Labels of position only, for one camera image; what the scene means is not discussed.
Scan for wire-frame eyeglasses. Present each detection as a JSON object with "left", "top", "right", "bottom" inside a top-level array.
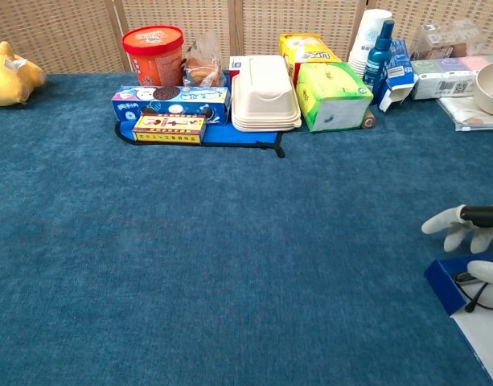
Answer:
[{"left": 450, "top": 272, "right": 493, "bottom": 314}]

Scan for stack of white paper cups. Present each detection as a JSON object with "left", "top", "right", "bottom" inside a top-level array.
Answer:
[{"left": 347, "top": 8, "right": 394, "bottom": 80}]

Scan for clear bag brown sweets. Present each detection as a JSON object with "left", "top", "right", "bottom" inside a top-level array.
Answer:
[{"left": 409, "top": 23, "right": 468, "bottom": 61}]

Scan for clear package brown pad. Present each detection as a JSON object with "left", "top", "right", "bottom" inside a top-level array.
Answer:
[{"left": 450, "top": 18, "right": 493, "bottom": 57}]

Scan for red snack tub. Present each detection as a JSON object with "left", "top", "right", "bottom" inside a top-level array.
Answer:
[{"left": 121, "top": 25, "right": 186, "bottom": 87}]

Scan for blue folding glasses case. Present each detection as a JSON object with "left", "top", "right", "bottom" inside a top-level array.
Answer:
[{"left": 424, "top": 252, "right": 493, "bottom": 386}]

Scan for yellow plush toy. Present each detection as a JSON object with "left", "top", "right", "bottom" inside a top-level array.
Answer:
[{"left": 0, "top": 41, "right": 48, "bottom": 108}]

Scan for blue cookie box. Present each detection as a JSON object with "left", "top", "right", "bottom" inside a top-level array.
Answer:
[{"left": 111, "top": 84, "right": 232, "bottom": 126}]

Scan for clear zip bag white cloth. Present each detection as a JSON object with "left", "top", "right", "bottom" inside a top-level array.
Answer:
[{"left": 435, "top": 95, "right": 493, "bottom": 133}]

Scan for small yellow red box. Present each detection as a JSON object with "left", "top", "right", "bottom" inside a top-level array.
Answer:
[{"left": 131, "top": 113, "right": 207, "bottom": 146}]

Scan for blue table carpet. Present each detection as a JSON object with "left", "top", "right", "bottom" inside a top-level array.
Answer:
[{"left": 0, "top": 72, "right": 493, "bottom": 386}]

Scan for clear bag of pastries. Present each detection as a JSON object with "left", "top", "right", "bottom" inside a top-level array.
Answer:
[{"left": 183, "top": 31, "right": 226, "bottom": 88}]

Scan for green tissue pack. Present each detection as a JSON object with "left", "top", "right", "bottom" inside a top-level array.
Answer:
[{"left": 295, "top": 61, "right": 375, "bottom": 133}]

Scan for small white red box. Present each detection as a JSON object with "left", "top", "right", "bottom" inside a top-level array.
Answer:
[{"left": 228, "top": 55, "right": 247, "bottom": 88}]

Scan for yellow snack box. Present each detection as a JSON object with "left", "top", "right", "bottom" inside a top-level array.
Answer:
[{"left": 279, "top": 33, "right": 343, "bottom": 88}]

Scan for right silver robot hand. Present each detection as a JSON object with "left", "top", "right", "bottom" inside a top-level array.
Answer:
[{"left": 421, "top": 203, "right": 493, "bottom": 289}]

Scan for blue white carton box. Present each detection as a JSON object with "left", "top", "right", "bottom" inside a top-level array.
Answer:
[{"left": 376, "top": 38, "right": 417, "bottom": 113}]

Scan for beige bowl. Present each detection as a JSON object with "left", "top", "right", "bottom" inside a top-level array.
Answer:
[{"left": 474, "top": 61, "right": 493, "bottom": 118}]

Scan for beige clamshell food container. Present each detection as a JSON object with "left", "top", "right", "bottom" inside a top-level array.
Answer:
[{"left": 230, "top": 55, "right": 302, "bottom": 133}]

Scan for blue spray bottle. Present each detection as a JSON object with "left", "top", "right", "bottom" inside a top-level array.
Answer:
[{"left": 362, "top": 19, "right": 396, "bottom": 106}]

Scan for rattan folding screen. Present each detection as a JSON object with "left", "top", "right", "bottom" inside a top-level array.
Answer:
[{"left": 0, "top": 0, "right": 493, "bottom": 76}]

